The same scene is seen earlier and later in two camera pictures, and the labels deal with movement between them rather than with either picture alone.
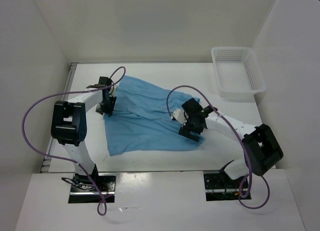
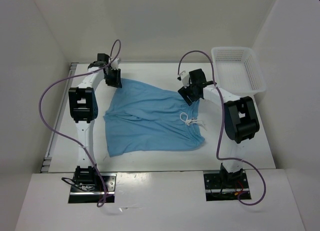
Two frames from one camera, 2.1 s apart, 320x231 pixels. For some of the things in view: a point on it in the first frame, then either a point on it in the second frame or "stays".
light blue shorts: (142, 119) stays
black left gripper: (108, 110) → (117, 82)
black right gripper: (185, 130) → (184, 92)
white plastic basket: (239, 75) stays
